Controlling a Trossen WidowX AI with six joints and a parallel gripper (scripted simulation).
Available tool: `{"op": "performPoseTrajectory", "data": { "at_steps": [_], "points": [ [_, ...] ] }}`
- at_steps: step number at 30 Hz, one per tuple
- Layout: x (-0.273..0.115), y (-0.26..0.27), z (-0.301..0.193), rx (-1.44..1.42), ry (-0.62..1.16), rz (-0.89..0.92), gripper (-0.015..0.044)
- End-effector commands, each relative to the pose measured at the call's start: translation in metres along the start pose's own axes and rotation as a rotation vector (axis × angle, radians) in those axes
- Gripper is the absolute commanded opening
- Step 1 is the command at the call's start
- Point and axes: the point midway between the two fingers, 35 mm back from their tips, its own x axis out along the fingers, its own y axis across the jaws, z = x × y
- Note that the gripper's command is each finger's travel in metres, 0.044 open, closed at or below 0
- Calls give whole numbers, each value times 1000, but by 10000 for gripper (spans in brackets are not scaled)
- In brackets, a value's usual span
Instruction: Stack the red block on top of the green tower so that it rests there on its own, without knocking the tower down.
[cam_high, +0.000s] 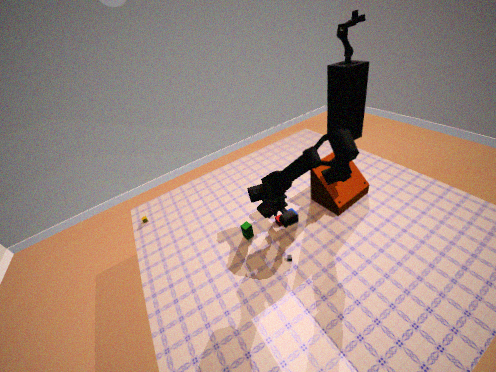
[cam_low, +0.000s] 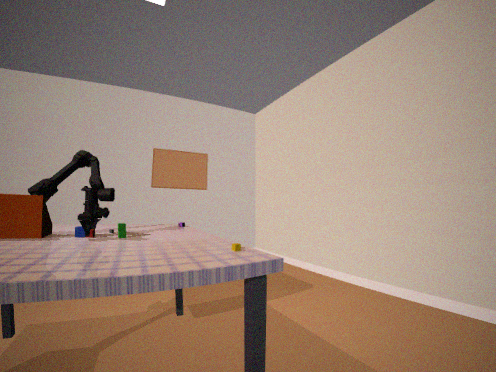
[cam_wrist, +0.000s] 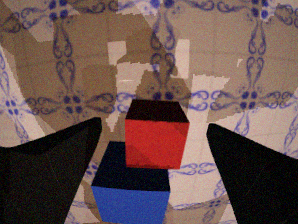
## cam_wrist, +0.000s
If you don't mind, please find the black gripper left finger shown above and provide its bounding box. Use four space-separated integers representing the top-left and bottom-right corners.
0 117 102 224

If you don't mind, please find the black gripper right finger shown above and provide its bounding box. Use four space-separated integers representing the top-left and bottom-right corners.
206 123 298 224

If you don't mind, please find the blue block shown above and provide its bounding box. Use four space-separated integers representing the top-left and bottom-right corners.
90 141 170 224

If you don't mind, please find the red block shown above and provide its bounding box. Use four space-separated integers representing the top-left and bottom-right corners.
125 99 190 169

